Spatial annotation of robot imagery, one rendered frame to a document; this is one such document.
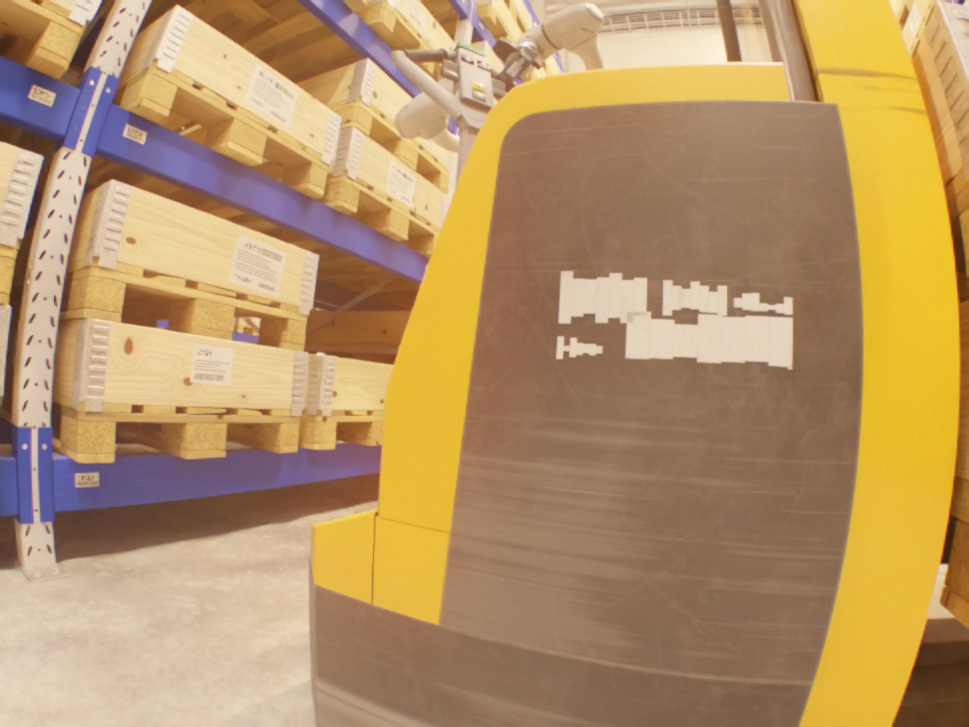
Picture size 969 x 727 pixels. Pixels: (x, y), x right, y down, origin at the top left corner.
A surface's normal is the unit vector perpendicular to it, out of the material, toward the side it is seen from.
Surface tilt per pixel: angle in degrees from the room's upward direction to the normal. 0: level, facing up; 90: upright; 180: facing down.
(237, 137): 90
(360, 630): 90
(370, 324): 90
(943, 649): 90
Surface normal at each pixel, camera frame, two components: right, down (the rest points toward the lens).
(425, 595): -0.40, -0.08
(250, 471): 0.91, 0.04
